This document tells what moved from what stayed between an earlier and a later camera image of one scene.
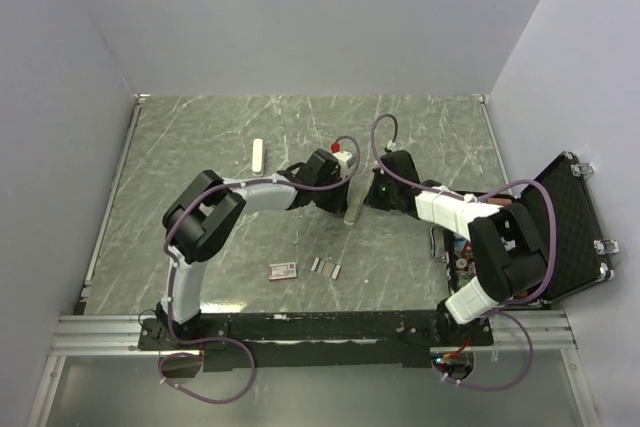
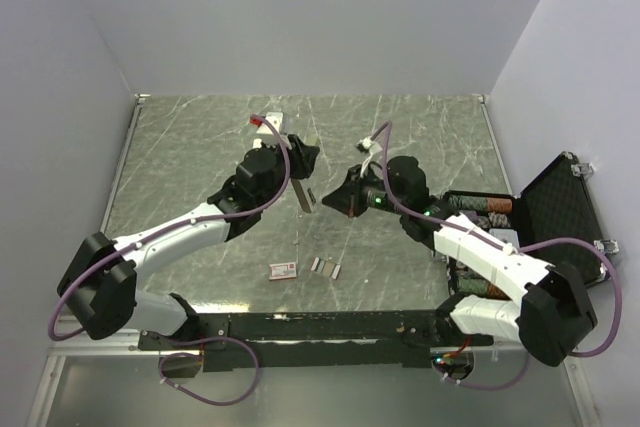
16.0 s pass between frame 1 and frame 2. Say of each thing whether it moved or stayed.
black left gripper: moved
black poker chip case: stayed
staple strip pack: stayed
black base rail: stayed
